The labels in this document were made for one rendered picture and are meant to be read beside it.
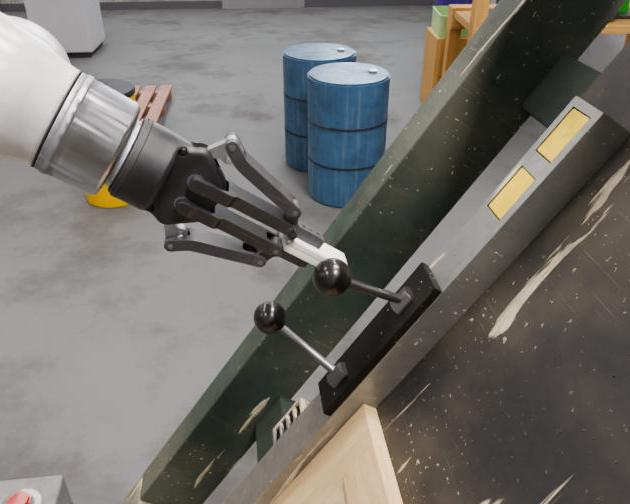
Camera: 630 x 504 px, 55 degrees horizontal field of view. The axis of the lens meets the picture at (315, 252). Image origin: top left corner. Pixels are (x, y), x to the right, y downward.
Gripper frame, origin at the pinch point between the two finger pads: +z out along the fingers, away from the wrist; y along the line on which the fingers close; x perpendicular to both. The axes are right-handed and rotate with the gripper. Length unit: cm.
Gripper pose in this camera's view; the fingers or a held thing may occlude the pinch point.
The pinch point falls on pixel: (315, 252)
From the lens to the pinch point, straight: 60.2
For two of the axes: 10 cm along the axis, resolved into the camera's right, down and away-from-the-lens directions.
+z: 8.2, 4.2, 3.9
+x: 1.3, 5.3, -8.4
